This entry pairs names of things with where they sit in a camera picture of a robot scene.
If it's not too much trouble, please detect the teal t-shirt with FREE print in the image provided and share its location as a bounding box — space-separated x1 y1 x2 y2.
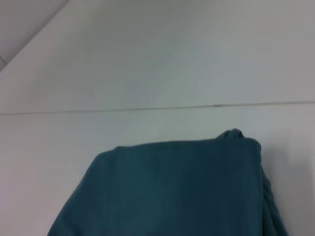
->
46 127 289 236

